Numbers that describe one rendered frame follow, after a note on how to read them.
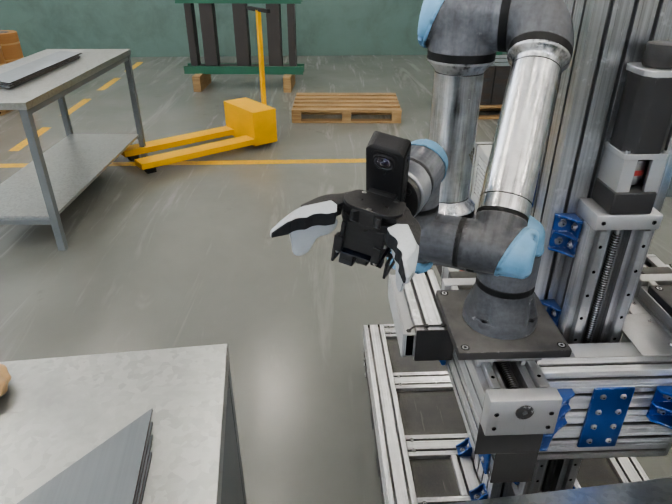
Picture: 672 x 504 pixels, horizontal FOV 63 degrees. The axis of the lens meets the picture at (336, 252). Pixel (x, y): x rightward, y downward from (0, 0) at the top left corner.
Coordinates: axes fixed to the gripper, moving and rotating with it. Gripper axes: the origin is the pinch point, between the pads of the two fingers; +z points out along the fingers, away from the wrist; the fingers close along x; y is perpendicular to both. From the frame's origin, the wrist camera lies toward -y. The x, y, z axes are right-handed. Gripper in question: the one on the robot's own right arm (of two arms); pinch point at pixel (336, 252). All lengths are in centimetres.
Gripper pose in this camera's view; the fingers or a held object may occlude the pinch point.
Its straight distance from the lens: 55.0
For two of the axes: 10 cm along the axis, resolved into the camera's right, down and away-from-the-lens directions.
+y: -1.2, 8.4, 5.3
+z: -4.0, 4.5, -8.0
